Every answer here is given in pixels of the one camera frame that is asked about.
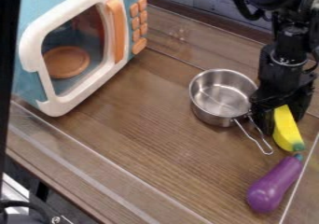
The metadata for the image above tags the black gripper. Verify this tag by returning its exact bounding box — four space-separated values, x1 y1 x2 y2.
251 45 316 135

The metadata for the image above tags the yellow toy banana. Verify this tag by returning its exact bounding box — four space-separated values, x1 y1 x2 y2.
272 105 305 152

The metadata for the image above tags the silver pot with wire handle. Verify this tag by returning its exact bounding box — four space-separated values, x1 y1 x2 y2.
188 68 273 155

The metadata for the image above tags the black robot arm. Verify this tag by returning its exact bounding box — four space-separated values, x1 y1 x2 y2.
233 0 319 134

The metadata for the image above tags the purple toy eggplant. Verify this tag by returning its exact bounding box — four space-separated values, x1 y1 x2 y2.
247 153 303 213

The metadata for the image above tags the orange microwave turntable plate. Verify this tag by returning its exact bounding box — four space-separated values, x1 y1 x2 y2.
44 46 89 78

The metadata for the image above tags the blue toy microwave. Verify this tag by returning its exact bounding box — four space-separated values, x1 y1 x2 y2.
12 0 148 117

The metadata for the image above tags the black cable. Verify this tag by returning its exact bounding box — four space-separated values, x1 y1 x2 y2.
0 200 50 224

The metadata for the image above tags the dark foreground post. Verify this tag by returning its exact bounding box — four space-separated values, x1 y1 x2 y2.
0 0 24 191

